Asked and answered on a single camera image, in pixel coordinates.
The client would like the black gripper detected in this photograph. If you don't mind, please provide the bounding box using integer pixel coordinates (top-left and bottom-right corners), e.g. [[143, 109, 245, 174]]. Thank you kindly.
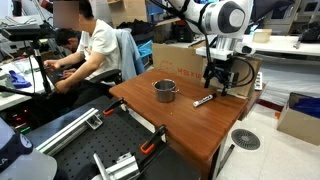
[[203, 57, 240, 97]]

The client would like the black and white marker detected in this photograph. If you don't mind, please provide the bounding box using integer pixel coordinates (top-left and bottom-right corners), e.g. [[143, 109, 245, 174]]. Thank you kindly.
[[192, 92, 218, 109]]

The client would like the small stainless steel pot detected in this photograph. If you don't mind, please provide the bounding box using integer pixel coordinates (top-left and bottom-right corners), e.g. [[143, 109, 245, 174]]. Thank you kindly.
[[151, 78, 180, 104]]

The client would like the printed cardboard panel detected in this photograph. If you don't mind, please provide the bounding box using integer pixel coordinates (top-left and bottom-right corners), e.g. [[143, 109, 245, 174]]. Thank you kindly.
[[151, 42, 263, 98]]

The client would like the round floor drain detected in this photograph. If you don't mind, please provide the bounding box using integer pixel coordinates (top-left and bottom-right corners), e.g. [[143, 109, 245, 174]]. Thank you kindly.
[[230, 128, 262, 151]]

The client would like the black equipment box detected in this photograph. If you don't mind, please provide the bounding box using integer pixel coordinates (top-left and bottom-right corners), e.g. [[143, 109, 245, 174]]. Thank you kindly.
[[172, 19, 197, 43]]

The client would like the small beige box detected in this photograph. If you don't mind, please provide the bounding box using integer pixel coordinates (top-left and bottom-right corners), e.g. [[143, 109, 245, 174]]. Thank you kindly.
[[251, 28, 273, 44]]

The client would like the dark metal table leg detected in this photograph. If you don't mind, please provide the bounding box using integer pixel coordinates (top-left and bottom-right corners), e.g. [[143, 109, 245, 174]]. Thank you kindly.
[[215, 143, 236, 178]]

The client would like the light blue basket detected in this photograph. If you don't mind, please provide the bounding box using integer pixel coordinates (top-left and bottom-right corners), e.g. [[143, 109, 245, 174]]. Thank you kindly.
[[137, 39, 155, 60]]

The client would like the long white table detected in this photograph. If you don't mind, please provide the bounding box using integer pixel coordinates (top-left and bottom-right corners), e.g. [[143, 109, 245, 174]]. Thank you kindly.
[[242, 33, 320, 58]]

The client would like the cardboard box with blue contents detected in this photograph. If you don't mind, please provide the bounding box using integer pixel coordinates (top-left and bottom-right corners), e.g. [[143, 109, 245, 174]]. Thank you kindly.
[[276, 91, 320, 147]]

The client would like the grey blue jacket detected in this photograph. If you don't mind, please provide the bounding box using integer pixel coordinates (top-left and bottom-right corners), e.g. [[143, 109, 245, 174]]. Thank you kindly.
[[114, 28, 147, 83]]

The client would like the black office chair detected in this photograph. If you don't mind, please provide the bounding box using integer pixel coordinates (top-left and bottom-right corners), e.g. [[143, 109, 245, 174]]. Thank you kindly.
[[87, 67, 124, 87]]

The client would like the black perforated breadboard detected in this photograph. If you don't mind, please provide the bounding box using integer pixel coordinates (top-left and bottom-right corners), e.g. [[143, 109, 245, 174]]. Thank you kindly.
[[24, 94, 202, 180]]

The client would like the tall cardboard box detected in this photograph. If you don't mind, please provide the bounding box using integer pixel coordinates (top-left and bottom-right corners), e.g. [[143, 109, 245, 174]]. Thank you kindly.
[[107, 0, 148, 28]]

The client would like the person in white t-shirt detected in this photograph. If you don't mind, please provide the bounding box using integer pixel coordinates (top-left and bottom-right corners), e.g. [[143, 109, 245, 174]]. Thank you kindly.
[[43, 0, 123, 95]]

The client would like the dark haired bent person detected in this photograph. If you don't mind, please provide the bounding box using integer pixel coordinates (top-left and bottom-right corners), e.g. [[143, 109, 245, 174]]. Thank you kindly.
[[54, 27, 85, 55]]

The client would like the black tripod stand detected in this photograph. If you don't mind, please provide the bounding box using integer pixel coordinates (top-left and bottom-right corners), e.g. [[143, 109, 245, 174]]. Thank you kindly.
[[0, 39, 55, 100]]

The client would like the blue cloth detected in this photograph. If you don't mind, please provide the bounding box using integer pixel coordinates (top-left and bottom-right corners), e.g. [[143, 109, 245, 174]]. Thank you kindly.
[[7, 69, 33, 90]]

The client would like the computer with red lights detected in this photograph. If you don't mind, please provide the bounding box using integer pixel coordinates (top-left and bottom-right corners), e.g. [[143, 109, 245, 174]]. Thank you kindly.
[[5, 109, 35, 135]]

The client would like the white work desk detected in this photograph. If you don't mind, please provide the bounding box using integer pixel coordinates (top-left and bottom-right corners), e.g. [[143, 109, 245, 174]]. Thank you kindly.
[[0, 55, 48, 112]]

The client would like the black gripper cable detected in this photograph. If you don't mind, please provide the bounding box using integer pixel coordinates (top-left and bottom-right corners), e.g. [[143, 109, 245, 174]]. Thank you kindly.
[[198, 0, 257, 90]]

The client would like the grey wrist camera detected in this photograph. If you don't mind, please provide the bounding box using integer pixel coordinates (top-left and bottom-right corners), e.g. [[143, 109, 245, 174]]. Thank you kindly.
[[234, 41, 257, 57]]

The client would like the black clamp with orange handle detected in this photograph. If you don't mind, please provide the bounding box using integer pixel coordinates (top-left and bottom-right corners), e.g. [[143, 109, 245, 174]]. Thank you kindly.
[[139, 124, 168, 156], [102, 97, 130, 117]]

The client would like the aluminium extrusion rail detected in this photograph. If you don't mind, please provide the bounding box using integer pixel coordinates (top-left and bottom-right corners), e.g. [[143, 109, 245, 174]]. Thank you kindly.
[[92, 152, 142, 180], [35, 106, 105, 158]]

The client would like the black camera on tripod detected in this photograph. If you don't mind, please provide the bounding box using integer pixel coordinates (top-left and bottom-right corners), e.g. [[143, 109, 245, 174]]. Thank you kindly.
[[0, 22, 56, 43]]

